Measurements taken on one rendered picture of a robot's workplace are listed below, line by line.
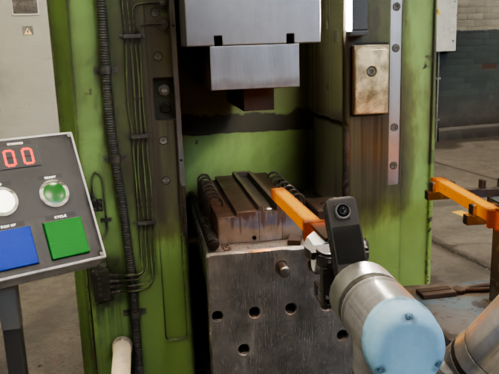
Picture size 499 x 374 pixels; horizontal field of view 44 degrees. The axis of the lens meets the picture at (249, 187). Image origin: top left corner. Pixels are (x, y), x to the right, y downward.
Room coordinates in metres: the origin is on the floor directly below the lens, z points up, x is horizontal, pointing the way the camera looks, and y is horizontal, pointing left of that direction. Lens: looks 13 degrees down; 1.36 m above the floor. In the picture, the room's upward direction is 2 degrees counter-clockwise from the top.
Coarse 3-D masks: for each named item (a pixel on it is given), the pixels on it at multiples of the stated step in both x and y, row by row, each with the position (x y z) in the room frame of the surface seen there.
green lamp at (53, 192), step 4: (48, 184) 1.21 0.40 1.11; (52, 184) 1.22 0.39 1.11; (56, 184) 1.22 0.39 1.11; (44, 188) 1.20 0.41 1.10; (48, 188) 1.21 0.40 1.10; (52, 188) 1.21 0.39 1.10; (56, 188) 1.21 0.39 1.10; (60, 188) 1.22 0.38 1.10; (64, 188) 1.22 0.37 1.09; (44, 192) 1.20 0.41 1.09; (48, 192) 1.20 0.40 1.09; (52, 192) 1.21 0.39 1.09; (56, 192) 1.21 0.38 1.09; (60, 192) 1.21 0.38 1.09; (64, 192) 1.22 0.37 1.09; (44, 196) 1.20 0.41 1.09; (48, 196) 1.20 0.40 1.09; (52, 196) 1.20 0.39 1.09; (56, 196) 1.21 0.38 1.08; (60, 196) 1.21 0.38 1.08; (64, 196) 1.21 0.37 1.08; (48, 200) 1.19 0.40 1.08; (52, 200) 1.20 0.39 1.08; (56, 200) 1.20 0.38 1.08; (60, 200) 1.21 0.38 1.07
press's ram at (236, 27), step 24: (192, 0) 1.37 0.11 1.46; (216, 0) 1.38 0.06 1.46; (240, 0) 1.39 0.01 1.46; (264, 0) 1.40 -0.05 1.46; (288, 0) 1.41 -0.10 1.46; (312, 0) 1.42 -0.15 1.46; (192, 24) 1.37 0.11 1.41; (216, 24) 1.38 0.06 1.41; (240, 24) 1.39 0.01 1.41; (264, 24) 1.40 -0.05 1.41; (288, 24) 1.41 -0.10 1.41; (312, 24) 1.42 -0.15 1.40
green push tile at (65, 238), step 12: (48, 228) 1.16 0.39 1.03; (60, 228) 1.17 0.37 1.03; (72, 228) 1.18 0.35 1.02; (48, 240) 1.15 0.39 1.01; (60, 240) 1.16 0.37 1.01; (72, 240) 1.17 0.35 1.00; (84, 240) 1.18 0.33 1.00; (60, 252) 1.14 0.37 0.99; (72, 252) 1.15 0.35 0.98; (84, 252) 1.17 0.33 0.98
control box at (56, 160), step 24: (0, 144) 1.22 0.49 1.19; (24, 144) 1.24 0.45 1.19; (48, 144) 1.26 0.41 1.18; (72, 144) 1.29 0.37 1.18; (0, 168) 1.19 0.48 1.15; (24, 168) 1.21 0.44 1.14; (48, 168) 1.23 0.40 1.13; (72, 168) 1.26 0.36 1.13; (24, 192) 1.18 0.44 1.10; (72, 192) 1.23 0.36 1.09; (0, 216) 1.14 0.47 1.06; (24, 216) 1.16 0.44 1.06; (48, 216) 1.18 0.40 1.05; (72, 216) 1.20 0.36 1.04; (96, 240) 1.20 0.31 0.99; (48, 264) 1.13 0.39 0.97; (72, 264) 1.15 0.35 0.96; (96, 264) 1.22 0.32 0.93; (0, 288) 1.13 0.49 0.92
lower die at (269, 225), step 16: (224, 176) 1.80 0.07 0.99; (256, 176) 1.77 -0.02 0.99; (208, 192) 1.64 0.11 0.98; (224, 192) 1.59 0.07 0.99; (240, 192) 1.58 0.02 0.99; (224, 208) 1.46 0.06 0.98; (240, 208) 1.42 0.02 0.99; (256, 208) 1.42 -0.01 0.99; (224, 224) 1.38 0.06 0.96; (240, 224) 1.39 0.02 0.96; (256, 224) 1.39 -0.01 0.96; (272, 224) 1.40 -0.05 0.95; (288, 224) 1.41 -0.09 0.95; (224, 240) 1.38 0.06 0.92; (240, 240) 1.39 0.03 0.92; (256, 240) 1.39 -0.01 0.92
